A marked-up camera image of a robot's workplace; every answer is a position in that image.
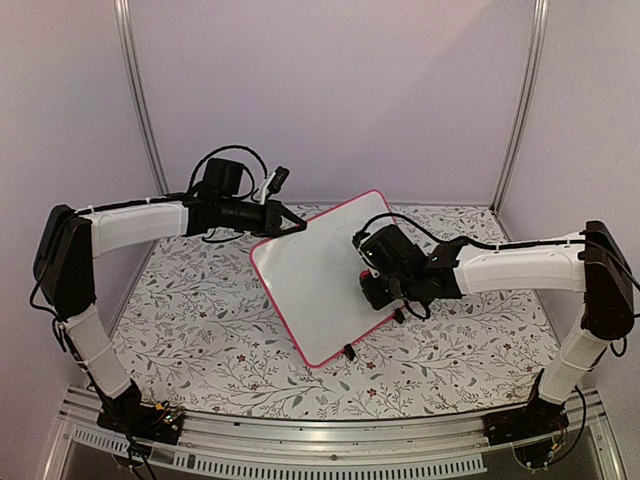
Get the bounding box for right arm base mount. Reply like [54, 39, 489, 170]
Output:
[482, 395, 569, 446]

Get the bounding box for right aluminium corner post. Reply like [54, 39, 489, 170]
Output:
[491, 0, 549, 216]

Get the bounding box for red black whiteboard eraser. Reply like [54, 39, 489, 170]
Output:
[359, 269, 377, 281]

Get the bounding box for black whiteboard foot clip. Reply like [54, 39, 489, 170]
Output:
[393, 309, 405, 325]
[343, 344, 356, 362]

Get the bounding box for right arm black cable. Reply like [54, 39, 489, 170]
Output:
[362, 212, 640, 356]

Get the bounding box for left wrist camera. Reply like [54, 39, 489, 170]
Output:
[251, 166, 290, 205]

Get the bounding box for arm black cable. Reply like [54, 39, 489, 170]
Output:
[184, 146, 266, 201]
[362, 212, 640, 356]

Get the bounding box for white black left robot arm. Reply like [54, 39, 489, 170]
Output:
[31, 157, 306, 434]

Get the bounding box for aluminium front rail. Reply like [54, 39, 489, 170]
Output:
[44, 387, 626, 479]

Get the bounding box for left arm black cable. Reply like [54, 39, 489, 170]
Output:
[184, 146, 266, 201]

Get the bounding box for aluminium corner post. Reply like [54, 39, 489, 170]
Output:
[113, 0, 169, 194]
[491, 0, 549, 216]

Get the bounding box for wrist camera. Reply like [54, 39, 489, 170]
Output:
[251, 166, 290, 205]
[352, 229, 379, 279]

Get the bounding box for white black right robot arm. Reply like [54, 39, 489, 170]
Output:
[352, 221, 639, 436]

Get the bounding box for left aluminium corner post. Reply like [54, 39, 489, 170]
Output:
[113, 0, 169, 194]

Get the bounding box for floral patterned table mat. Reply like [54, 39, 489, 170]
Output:
[99, 203, 561, 420]

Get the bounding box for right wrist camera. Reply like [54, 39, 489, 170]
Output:
[352, 229, 379, 279]

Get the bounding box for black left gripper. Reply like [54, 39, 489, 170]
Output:
[220, 198, 307, 239]

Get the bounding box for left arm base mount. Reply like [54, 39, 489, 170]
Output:
[97, 400, 185, 445]

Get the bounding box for pink framed whiteboard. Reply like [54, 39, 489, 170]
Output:
[250, 190, 403, 368]

